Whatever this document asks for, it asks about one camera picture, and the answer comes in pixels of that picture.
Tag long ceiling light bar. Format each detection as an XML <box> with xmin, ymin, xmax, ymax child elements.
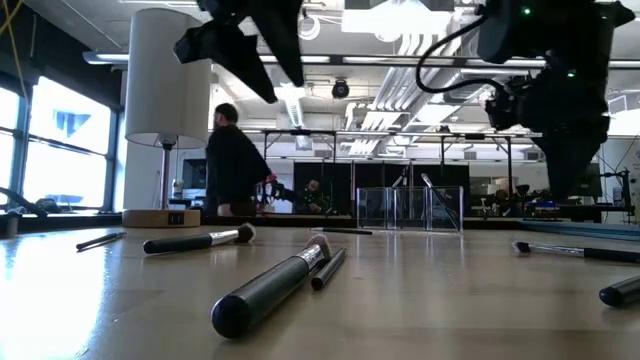
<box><xmin>82</xmin><ymin>49</ymin><xmax>640</xmax><ymax>70</ymax></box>

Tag person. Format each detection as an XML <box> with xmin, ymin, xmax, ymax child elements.
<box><xmin>203</xmin><ymin>102</ymin><xmax>275</xmax><ymax>219</ymax></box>
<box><xmin>301</xmin><ymin>178</ymin><xmax>327</xmax><ymax>215</ymax></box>

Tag large black powder brush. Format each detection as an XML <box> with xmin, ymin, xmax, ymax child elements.
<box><xmin>210</xmin><ymin>233</ymin><xmax>334</xmax><ymax>340</ymax></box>

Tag blue metal table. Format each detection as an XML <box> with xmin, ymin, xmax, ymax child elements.
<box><xmin>518</xmin><ymin>218</ymin><xmax>640</xmax><ymax>242</ymax></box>

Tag black cable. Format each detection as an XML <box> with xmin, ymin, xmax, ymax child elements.
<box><xmin>414</xmin><ymin>13</ymin><xmax>507</xmax><ymax>96</ymax></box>

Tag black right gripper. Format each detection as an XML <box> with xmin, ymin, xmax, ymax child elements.
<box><xmin>484</xmin><ymin>63</ymin><xmax>613</xmax><ymax>203</ymax></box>

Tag white lamp wooden base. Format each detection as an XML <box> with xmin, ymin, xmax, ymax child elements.
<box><xmin>121</xmin><ymin>6</ymin><xmax>214</xmax><ymax>230</ymax></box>

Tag black ceiling camera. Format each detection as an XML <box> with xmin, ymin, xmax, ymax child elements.
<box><xmin>330</xmin><ymin>78</ymin><xmax>352</xmax><ymax>101</ymax></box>

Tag black aluminium table frame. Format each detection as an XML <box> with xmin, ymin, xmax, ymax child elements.
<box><xmin>0</xmin><ymin>185</ymin><xmax>640</xmax><ymax>240</ymax></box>

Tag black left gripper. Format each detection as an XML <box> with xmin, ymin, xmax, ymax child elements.
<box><xmin>173</xmin><ymin>0</ymin><xmax>307</xmax><ymax>105</ymax></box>

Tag black flat-head makeup brush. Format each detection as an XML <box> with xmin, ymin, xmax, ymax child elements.
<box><xmin>511</xmin><ymin>240</ymin><xmax>640</xmax><ymax>265</ymax></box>

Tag clear acrylic brush organizer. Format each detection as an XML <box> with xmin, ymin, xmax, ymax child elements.
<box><xmin>356</xmin><ymin>185</ymin><xmax>465</xmax><ymax>234</ymax></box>

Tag black partition panels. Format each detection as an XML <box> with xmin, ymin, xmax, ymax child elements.
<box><xmin>292</xmin><ymin>160</ymin><xmax>472</xmax><ymax>217</ymax></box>

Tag medium black powder brush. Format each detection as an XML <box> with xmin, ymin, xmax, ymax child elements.
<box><xmin>142</xmin><ymin>222</ymin><xmax>257</xmax><ymax>255</ymax></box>

